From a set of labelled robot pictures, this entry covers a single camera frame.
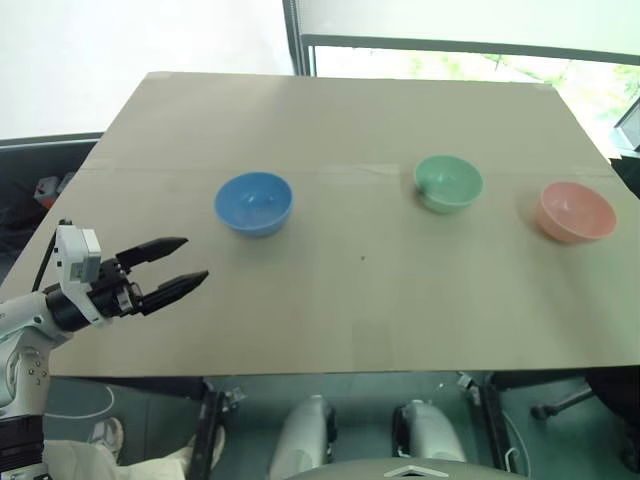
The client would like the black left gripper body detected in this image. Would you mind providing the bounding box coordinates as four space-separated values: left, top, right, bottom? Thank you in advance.
89 256 147 320

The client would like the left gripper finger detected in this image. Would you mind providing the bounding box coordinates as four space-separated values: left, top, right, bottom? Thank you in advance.
116 237 191 274
140 269 211 317

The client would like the blue bowl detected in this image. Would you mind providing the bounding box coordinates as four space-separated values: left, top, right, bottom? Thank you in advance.
214 171 294 239

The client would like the red and white device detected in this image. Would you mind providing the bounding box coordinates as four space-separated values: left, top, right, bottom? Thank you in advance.
33 171 77 207

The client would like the person's white shoe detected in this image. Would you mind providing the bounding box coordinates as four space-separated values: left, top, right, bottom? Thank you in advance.
88 416 125 464

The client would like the brown cardboard table cover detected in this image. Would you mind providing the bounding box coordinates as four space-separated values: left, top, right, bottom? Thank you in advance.
0 71 640 378

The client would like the person's beige trouser leg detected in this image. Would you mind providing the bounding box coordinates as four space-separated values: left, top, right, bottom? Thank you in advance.
41 424 227 480

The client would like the silver left robot thigh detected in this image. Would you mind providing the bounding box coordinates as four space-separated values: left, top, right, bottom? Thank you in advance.
269 394 337 480

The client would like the silver robot thigh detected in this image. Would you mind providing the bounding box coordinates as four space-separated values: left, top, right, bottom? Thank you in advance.
391 398 467 464
269 394 337 480

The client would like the silver right robot thigh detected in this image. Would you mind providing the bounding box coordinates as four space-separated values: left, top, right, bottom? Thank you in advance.
391 398 467 464

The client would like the grey robot torso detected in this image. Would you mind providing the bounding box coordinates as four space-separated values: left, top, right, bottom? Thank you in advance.
283 462 529 480

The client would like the green bowl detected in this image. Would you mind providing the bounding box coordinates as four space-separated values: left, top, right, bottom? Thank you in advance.
413 154 485 215

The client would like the red bowl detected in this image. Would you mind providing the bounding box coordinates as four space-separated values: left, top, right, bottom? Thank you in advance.
536 181 618 246

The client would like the black office chair base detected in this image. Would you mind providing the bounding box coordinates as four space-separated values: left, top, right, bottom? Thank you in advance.
529 368 640 474

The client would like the black box with light face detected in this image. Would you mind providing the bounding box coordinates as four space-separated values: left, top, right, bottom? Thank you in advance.
612 105 640 152

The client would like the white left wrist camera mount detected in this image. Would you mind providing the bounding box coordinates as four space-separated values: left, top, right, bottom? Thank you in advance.
53 218 115 329

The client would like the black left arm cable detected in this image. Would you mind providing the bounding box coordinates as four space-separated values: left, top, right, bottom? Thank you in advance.
30 232 59 293

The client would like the black table leg frame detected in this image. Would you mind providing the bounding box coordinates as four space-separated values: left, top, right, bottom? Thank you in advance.
457 372 512 472
185 379 247 480

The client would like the dark window frame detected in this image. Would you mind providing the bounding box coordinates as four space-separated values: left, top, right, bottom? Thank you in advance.
281 0 640 78

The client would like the white floor cable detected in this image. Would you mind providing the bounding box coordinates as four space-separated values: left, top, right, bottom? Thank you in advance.
502 410 531 474

